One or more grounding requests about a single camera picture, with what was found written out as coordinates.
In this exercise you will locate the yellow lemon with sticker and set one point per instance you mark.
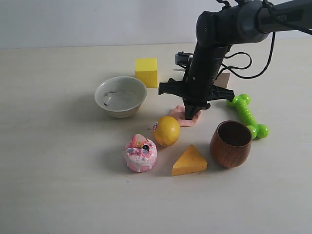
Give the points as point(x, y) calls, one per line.
point(166, 131)

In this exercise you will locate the light wooden cube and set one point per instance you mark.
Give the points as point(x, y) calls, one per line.
point(222, 80)

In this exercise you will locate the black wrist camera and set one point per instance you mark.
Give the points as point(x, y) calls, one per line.
point(182, 58)

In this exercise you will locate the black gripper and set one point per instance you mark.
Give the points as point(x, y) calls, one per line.
point(195, 96)

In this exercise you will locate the orange cheese wedge toy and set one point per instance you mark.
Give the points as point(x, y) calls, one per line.
point(191, 161)

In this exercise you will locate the pink toy cake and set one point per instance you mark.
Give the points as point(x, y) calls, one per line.
point(140, 153)

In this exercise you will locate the green rubber bone toy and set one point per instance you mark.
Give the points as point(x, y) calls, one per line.
point(241, 104)

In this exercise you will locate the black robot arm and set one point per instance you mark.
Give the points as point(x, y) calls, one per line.
point(250, 21)

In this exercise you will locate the white ceramic bowl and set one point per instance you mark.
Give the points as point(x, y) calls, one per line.
point(120, 97)

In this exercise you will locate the pink putty blob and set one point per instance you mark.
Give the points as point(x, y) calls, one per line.
point(179, 114)

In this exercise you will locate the yellow foam cube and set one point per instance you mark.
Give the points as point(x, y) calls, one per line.
point(147, 71)

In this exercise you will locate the brown wooden cup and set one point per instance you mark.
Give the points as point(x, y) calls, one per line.
point(231, 144)

